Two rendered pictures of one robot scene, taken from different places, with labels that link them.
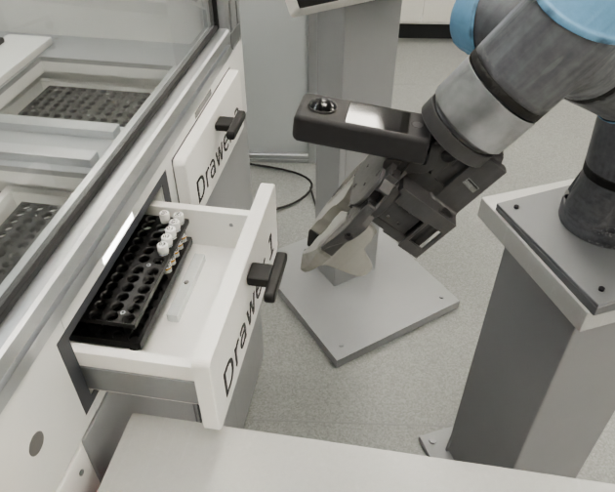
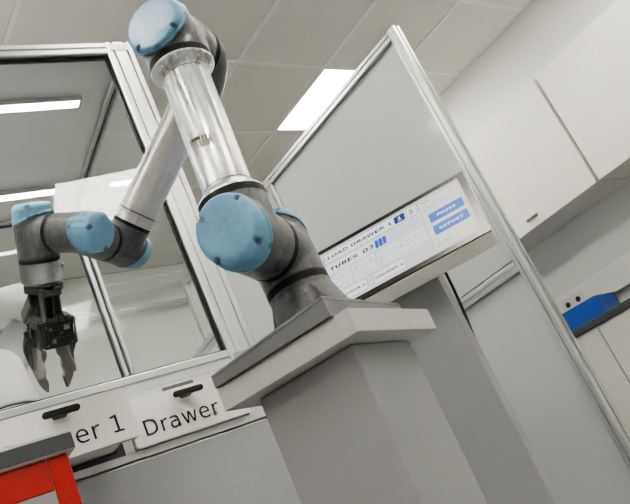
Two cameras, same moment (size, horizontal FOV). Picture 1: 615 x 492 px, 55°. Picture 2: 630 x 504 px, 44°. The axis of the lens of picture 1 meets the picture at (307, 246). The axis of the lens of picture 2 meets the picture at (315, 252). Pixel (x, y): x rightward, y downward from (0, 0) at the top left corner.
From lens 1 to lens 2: 1.68 m
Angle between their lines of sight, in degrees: 73
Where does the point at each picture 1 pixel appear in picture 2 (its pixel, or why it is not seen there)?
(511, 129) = (23, 271)
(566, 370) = (305, 487)
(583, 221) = not seen: hidden behind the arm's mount
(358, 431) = not seen: outside the picture
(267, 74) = (581, 458)
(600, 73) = (27, 235)
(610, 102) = (51, 243)
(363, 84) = (447, 380)
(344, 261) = (40, 372)
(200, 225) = not seen: hidden behind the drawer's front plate
